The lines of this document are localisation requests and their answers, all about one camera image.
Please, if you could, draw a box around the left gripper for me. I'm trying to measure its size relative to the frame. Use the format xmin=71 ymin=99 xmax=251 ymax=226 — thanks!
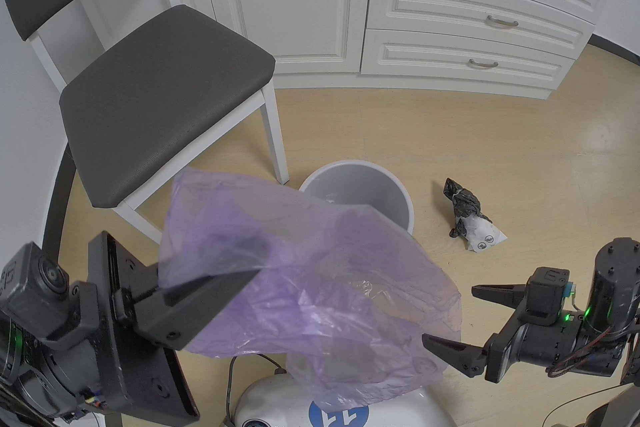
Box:
xmin=0 ymin=230 xmax=257 ymax=419

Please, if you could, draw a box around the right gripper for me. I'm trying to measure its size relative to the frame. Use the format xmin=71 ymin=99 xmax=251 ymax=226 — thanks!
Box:
xmin=422 ymin=283 xmax=584 ymax=384

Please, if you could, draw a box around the black plastic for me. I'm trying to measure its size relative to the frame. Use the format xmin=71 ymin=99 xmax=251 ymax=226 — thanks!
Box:
xmin=442 ymin=177 xmax=493 ymax=240

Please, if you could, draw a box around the purple plastic bag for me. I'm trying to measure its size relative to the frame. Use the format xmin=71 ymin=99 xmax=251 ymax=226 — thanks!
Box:
xmin=157 ymin=167 xmax=463 ymax=408

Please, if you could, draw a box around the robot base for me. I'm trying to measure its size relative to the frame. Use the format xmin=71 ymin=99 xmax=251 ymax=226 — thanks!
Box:
xmin=235 ymin=372 xmax=458 ymax=427

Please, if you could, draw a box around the white trash bin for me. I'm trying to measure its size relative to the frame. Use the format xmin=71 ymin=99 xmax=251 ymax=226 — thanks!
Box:
xmin=298 ymin=160 xmax=416 ymax=236

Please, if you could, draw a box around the grey padded white chair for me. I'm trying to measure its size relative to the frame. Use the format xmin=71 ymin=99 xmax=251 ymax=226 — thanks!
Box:
xmin=2 ymin=0 xmax=291 ymax=246

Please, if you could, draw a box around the white wardrobe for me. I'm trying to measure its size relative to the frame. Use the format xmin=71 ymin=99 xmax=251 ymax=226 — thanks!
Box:
xmin=165 ymin=0 xmax=628 ymax=100

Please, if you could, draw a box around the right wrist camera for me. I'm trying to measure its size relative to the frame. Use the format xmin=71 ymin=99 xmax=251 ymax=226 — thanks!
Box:
xmin=520 ymin=266 xmax=576 ymax=327

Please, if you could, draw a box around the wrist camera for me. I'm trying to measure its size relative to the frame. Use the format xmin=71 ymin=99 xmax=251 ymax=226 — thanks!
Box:
xmin=0 ymin=241 xmax=81 ymax=331
xmin=520 ymin=266 xmax=576 ymax=327

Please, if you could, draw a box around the black cable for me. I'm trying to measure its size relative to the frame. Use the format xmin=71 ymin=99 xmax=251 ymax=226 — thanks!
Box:
xmin=226 ymin=352 xmax=287 ymax=416

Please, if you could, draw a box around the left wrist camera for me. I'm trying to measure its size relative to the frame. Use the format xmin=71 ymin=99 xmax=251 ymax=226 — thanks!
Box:
xmin=0 ymin=241 xmax=81 ymax=331

